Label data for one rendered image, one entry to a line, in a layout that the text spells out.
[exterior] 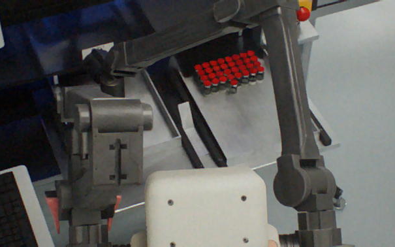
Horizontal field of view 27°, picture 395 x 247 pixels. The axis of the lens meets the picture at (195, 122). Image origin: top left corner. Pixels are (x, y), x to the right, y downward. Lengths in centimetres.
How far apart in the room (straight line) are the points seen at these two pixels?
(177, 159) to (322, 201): 63
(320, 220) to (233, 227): 21
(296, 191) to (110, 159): 47
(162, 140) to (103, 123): 96
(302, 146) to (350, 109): 196
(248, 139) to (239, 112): 10
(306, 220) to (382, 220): 162
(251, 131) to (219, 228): 80
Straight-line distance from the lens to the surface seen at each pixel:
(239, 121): 222
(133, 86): 231
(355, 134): 345
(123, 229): 279
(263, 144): 217
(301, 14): 237
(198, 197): 142
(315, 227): 158
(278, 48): 165
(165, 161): 213
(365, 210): 321
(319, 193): 159
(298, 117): 161
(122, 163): 123
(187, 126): 220
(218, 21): 172
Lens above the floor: 249
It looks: 46 degrees down
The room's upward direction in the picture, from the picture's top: 1 degrees clockwise
